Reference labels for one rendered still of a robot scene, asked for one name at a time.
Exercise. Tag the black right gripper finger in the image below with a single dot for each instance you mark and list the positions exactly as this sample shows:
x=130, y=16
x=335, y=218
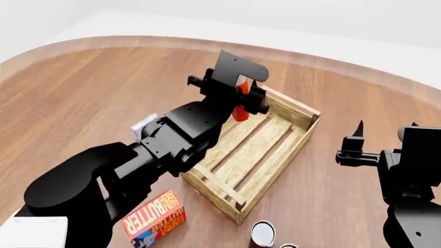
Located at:
x=415, y=124
x=355, y=143

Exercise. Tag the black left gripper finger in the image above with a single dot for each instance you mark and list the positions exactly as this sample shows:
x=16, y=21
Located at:
x=195, y=80
x=257, y=93

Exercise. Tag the red ketchup bottle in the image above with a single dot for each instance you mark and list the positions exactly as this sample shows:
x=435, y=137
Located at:
x=241, y=115

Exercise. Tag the wooden slatted tray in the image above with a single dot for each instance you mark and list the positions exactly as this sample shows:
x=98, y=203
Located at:
x=251, y=152

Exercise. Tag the small white grey box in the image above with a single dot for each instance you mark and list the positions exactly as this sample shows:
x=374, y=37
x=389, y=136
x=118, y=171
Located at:
x=141, y=126

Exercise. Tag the dark can with white lid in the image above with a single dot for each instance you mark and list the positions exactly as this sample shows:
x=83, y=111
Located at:
x=262, y=232

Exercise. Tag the red butter box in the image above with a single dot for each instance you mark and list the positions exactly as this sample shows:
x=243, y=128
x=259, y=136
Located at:
x=155, y=219

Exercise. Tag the white robot torso block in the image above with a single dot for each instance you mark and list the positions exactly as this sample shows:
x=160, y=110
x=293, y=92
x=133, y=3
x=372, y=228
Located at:
x=32, y=231

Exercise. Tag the black right camera mount box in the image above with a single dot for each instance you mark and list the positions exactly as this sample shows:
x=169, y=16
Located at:
x=422, y=140

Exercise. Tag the black left camera mount plate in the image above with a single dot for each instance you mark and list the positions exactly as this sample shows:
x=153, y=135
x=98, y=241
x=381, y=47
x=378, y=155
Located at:
x=234, y=65

